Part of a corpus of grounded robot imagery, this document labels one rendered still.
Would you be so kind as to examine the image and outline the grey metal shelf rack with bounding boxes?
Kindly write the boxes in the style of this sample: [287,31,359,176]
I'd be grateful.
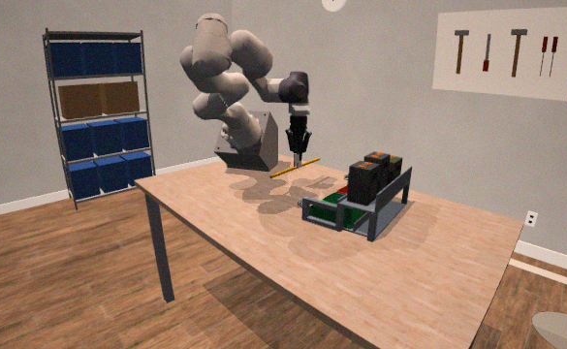
[298,166,412,242]

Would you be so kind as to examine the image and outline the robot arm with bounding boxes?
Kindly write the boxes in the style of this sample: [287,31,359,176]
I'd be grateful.
[179,13,310,150]

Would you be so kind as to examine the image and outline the green open bin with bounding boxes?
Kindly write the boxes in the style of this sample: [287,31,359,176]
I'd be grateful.
[309,192,363,229]

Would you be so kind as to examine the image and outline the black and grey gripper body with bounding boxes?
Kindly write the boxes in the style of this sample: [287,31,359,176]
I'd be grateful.
[290,115,307,136]

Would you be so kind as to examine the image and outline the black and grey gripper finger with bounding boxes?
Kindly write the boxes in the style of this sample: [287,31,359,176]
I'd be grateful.
[285,128,298,167]
[297,129,312,169]

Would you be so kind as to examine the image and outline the red bin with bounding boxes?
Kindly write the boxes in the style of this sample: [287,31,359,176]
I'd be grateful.
[336,185,348,195]

